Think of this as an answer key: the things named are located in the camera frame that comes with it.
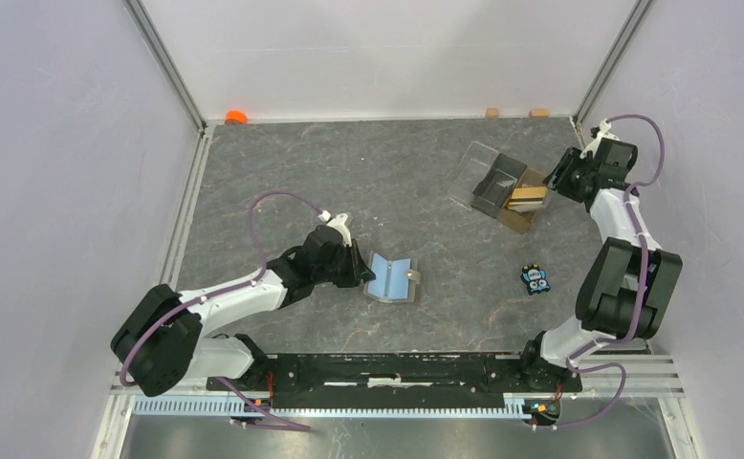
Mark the gold credit card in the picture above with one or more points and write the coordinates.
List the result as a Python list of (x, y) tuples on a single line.
[(526, 195)]

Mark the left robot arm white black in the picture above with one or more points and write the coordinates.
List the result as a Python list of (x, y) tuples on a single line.
[(166, 338)]

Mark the olive card holder wallet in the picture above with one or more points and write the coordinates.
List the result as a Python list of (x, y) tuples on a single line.
[(396, 280)]

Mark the wooden block middle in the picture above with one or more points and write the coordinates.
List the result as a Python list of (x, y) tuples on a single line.
[(539, 113)]

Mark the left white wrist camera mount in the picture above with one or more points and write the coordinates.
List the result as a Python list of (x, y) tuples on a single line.
[(338, 222)]

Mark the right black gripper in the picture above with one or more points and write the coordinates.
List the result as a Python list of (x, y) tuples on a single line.
[(558, 179)]

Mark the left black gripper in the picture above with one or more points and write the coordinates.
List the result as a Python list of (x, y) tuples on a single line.
[(359, 271)]

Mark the silver credit card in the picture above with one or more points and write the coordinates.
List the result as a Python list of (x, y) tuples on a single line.
[(522, 206)]

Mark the white slotted cable duct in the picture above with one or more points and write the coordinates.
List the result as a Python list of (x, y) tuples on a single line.
[(232, 406)]

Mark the orange round cap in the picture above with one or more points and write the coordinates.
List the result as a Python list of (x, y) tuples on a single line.
[(235, 117)]

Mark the clear three-compartment plastic box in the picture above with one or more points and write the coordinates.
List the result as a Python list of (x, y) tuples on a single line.
[(484, 180)]

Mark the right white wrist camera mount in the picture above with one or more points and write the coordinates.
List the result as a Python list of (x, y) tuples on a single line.
[(599, 134)]

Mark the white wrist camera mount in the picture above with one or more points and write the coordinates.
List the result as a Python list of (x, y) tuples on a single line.
[(338, 222), (599, 134)]

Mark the black blue owl sticker toy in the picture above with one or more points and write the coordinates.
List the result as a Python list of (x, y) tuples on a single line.
[(535, 279)]

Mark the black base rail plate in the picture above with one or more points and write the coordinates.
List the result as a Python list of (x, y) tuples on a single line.
[(402, 380)]

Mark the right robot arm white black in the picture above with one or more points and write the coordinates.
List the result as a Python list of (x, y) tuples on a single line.
[(625, 293)]

